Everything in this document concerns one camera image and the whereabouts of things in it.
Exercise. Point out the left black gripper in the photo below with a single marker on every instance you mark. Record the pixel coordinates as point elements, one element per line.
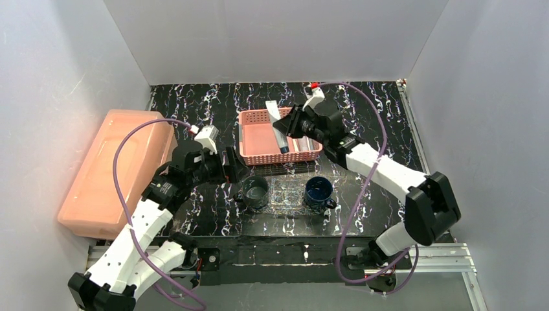
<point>229,164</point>

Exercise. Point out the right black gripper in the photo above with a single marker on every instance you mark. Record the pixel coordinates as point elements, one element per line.
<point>296,122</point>

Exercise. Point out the dark green mug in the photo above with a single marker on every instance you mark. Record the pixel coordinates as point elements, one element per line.
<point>254,192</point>

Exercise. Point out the pink perforated plastic basket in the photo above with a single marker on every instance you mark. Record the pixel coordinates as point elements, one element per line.
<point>258,146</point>

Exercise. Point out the clear textured acrylic holder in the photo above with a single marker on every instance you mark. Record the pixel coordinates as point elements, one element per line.
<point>286,192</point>

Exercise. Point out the dark blue mug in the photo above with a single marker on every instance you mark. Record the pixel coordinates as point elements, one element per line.
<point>317,195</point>

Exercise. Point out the clear textured oval tray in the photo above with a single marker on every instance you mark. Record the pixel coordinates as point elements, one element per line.
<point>289,212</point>

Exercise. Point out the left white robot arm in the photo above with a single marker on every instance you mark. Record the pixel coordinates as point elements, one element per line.
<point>126,270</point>

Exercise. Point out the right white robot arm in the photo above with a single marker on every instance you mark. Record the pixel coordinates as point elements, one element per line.
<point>431,208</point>

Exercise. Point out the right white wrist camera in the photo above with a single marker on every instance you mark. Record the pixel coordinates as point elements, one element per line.
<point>314,95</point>

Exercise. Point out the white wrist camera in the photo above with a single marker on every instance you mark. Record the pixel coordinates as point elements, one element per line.
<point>206,136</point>
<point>314,95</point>

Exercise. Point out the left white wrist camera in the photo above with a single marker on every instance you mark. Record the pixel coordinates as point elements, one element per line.
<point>206,136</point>

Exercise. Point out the aluminium frame rail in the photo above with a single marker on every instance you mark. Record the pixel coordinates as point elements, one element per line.
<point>442,257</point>

